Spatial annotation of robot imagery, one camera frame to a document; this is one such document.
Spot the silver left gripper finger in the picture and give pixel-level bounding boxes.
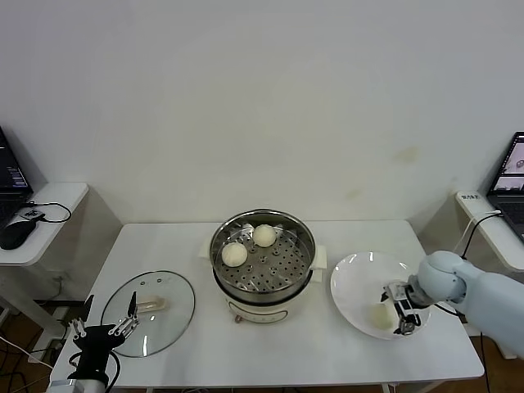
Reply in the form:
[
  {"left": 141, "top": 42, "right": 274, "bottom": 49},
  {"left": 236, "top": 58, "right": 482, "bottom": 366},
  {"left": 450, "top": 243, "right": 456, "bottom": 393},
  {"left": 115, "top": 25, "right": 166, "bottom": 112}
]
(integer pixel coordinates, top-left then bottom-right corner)
[
  {"left": 108, "top": 291, "right": 140, "bottom": 338},
  {"left": 67, "top": 294, "right": 94, "bottom": 341}
]

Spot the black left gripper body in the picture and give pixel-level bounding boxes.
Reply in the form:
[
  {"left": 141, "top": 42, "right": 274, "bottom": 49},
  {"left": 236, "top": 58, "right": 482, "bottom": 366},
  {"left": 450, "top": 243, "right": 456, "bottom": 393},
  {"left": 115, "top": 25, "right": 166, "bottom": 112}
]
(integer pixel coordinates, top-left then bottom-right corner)
[{"left": 67, "top": 325, "right": 124, "bottom": 380}]

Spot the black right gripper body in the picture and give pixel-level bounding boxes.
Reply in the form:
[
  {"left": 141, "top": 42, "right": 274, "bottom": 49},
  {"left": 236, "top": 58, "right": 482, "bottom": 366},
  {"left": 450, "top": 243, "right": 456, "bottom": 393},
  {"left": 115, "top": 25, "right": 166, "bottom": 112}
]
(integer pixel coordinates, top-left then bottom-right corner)
[{"left": 387, "top": 280, "right": 421, "bottom": 318}]

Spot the white steamed baozi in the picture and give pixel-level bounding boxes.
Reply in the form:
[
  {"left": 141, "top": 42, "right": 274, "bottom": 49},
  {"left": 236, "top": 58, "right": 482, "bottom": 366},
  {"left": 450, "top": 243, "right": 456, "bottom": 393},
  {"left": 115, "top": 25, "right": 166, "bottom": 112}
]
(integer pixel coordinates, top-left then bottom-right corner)
[
  {"left": 221, "top": 242, "right": 249, "bottom": 267},
  {"left": 368, "top": 303, "right": 395, "bottom": 330},
  {"left": 252, "top": 224, "right": 276, "bottom": 248}
]

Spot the glass lid with cream handle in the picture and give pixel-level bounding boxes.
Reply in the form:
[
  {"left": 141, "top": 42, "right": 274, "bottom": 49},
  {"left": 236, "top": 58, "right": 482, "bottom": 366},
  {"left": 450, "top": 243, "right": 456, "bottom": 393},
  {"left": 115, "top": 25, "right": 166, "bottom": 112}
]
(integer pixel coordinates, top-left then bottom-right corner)
[{"left": 101, "top": 269, "right": 197, "bottom": 357}]

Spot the perforated steel steamer basket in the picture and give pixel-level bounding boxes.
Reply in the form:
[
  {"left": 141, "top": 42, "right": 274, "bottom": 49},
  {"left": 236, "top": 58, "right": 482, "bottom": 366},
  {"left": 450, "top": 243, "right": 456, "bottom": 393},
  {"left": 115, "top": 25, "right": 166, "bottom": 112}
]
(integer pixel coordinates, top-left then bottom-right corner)
[{"left": 210, "top": 209, "right": 317, "bottom": 302}]

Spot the white floor power strip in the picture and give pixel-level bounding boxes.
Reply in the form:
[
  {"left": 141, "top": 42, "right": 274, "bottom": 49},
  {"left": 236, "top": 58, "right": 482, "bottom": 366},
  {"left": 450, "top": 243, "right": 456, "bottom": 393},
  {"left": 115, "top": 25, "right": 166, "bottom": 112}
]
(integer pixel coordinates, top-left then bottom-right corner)
[{"left": 48, "top": 306, "right": 69, "bottom": 328}]

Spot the white round plate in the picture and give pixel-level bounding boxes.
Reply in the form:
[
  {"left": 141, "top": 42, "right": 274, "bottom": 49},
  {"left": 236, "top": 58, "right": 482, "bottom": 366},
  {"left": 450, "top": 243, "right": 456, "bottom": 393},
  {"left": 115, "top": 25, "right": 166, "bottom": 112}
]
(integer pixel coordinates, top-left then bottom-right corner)
[{"left": 330, "top": 251, "right": 431, "bottom": 341}]

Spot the white side table with label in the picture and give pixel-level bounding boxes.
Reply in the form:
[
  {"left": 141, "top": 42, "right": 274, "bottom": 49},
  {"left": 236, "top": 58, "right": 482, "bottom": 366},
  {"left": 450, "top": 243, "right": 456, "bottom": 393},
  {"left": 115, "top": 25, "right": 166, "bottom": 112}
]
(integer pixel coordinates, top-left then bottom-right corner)
[{"left": 417, "top": 190, "right": 524, "bottom": 273}]

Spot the black computer mouse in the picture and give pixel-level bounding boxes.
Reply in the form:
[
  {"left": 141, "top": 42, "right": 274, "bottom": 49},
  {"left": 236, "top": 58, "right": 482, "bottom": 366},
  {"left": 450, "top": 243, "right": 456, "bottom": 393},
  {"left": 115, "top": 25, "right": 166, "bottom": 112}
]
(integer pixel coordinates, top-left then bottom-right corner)
[{"left": 0, "top": 220, "right": 38, "bottom": 251}]

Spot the cream electric cooker pot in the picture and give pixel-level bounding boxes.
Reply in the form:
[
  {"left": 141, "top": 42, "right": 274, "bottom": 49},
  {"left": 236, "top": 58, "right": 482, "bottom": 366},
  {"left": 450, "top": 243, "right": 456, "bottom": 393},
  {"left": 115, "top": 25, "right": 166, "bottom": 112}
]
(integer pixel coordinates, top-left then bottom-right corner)
[{"left": 198, "top": 239, "right": 328, "bottom": 325}]

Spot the white side table with mouse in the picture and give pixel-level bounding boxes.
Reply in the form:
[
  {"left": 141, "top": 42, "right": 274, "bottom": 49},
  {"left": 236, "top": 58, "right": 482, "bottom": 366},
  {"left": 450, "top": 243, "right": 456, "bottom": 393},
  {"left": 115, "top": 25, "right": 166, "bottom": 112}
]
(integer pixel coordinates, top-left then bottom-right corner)
[{"left": 0, "top": 182, "right": 124, "bottom": 349}]

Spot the grey laptop with image windows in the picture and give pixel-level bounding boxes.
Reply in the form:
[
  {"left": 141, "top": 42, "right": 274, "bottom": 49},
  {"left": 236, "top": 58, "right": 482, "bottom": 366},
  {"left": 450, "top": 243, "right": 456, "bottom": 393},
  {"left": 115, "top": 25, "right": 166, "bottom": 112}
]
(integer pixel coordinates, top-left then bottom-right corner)
[{"left": 486, "top": 131, "right": 524, "bottom": 242}]

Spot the black laptop with dark screen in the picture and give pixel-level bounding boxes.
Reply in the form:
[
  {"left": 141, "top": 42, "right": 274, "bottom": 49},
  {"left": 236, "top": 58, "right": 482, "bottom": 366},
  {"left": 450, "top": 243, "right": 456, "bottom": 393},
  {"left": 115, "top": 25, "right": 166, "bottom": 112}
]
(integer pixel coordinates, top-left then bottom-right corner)
[{"left": 0, "top": 124, "right": 34, "bottom": 230}]

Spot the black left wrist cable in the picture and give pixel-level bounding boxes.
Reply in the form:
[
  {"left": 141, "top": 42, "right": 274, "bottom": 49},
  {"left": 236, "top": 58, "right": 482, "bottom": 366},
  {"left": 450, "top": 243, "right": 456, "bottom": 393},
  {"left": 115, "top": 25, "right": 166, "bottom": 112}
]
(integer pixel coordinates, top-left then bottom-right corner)
[{"left": 100, "top": 350, "right": 122, "bottom": 388}]

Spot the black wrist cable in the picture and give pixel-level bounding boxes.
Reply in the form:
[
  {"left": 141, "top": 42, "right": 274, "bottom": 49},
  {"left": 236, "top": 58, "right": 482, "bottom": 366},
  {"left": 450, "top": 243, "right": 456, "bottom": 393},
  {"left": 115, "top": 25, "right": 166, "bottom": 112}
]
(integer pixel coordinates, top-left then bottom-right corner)
[
  {"left": 100, "top": 350, "right": 122, "bottom": 388},
  {"left": 432, "top": 303, "right": 468, "bottom": 318}
]

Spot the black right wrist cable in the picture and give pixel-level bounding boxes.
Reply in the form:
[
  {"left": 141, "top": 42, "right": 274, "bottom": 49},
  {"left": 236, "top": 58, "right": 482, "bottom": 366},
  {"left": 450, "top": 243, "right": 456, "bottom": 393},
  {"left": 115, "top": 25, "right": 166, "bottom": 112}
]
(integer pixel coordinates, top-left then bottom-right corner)
[{"left": 432, "top": 303, "right": 468, "bottom": 318}]

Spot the black cable with inline adapter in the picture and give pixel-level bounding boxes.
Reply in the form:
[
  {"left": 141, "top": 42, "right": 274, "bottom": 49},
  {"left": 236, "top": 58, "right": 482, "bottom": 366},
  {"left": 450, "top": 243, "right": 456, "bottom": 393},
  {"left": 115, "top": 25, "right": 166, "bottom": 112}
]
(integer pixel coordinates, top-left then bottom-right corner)
[{"left": 454, "top": 210, "right": 503, "bottom": 260}]

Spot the thin white laptop cable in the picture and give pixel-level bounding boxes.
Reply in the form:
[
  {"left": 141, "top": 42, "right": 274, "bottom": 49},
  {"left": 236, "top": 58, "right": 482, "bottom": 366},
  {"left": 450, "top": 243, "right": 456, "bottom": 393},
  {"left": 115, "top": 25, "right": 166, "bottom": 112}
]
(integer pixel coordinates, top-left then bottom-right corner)
[{"left": 460, "top": 210, "right": 500, "bottom": 251}]

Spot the thin black dongle cable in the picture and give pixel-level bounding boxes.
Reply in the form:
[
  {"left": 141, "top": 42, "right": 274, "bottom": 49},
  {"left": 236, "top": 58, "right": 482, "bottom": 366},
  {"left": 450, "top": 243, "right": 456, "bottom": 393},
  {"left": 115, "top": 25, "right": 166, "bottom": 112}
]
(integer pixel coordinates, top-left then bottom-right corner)
[{"left": 24, "top": 200, "right": 73, "bottom": 224}]

